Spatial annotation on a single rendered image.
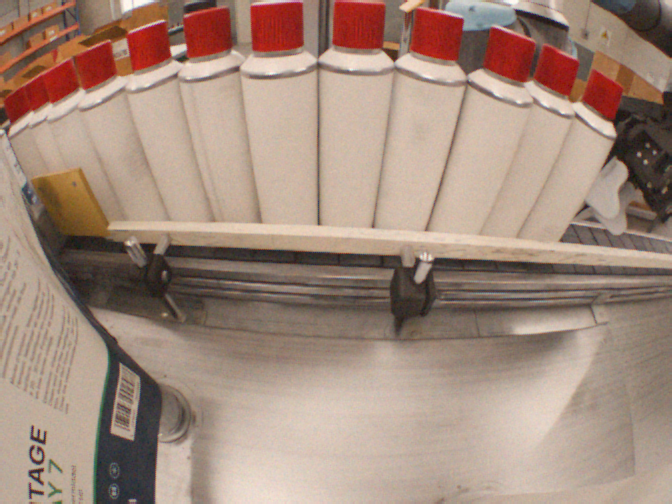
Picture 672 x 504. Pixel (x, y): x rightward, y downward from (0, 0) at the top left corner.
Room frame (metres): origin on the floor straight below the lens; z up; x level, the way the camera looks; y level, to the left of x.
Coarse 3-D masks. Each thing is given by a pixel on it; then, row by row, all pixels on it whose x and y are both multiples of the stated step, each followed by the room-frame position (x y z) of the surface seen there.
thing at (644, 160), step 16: (640, 128) 0.20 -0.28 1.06; (656, 128) 0.19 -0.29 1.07; (640, 144) 0.20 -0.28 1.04; (656, 144) 0.18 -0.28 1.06; (624, 160) 0.20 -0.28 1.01; (640, 160) 0.18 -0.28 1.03; (656, 160) 0.16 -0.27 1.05; (640, 176) 0.17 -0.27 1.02; (656, 176) 0.15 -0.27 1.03; (656, 192) 0.15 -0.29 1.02; (656, 208) 0.15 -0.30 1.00
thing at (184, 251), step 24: (72, 240) 0.18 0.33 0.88; (96, 240) 0.18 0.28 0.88; (576, 240) 0.22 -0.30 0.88; (600, 240) 0.22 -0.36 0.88; (624, 240) 0.23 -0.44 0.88; (648, 240) 0.24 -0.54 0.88; (312, 264) 0.17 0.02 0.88; (336, 264) 0.17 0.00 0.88; (360, 264) 0.17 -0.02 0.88; (384, 264) 0.17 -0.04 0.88; (432, 264) 0.17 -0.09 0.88; (456, 264) 0.17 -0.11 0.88; (480, 264) 0.17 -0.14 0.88; (504, 264) 0.18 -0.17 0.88; (528, 264) 0.18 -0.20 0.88; (552, 264) 0.18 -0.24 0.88; (576, 264) 0.18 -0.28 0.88
